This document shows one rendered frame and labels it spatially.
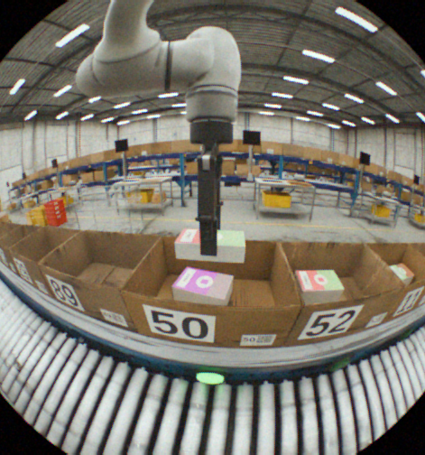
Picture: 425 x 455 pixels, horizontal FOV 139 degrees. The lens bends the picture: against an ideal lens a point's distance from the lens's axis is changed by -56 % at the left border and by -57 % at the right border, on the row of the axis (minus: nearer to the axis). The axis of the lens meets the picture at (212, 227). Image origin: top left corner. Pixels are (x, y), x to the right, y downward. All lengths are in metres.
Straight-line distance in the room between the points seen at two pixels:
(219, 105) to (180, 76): 0.08
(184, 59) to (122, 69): 0.09
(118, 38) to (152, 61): 0.07
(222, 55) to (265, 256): 0.58
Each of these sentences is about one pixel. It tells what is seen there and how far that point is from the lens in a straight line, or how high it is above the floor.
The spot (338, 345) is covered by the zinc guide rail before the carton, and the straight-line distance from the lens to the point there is 0.58.
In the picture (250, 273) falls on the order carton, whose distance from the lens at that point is 0.67.
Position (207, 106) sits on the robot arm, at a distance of 0.29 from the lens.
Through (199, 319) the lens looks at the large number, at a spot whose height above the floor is 1.00.
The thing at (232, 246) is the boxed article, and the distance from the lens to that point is 0.33.
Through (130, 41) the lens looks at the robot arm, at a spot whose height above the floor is 1.49.
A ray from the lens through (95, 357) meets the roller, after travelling 0.73.
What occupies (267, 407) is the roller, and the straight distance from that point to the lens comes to 0.59.
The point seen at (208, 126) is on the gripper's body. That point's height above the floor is 1.36.
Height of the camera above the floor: 1.31
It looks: 23 degrees down
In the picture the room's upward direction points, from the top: straight up
